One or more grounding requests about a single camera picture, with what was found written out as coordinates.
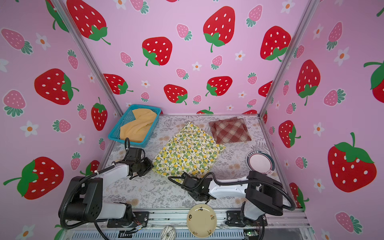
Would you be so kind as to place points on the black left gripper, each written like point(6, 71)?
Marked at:
point(150, 164)

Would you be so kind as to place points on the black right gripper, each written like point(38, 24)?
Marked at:
point(199, 180)

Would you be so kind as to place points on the tan skirt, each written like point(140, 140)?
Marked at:
point(138, 129)

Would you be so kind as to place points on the lemon print skirt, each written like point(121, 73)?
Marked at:
point(191, 150)

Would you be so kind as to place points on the red plaid skirt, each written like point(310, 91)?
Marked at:
point(231, 130)

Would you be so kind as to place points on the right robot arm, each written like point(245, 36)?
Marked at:
point(263, 194)

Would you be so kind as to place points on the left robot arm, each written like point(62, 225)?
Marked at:
point(83, 201)

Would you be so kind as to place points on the cream plate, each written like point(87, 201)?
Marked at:
point(201, 221)

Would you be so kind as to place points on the chocolate drizzled donut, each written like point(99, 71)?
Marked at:
point(168, 233)

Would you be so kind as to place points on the pink plate with teal rim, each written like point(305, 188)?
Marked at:
point(261, 162)

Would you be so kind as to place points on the aluminium frame rail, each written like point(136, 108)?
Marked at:
point(291, 226)

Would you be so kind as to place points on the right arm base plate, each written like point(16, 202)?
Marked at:
point(237, 219)

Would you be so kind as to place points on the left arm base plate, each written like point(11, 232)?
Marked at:
point(130, 220)

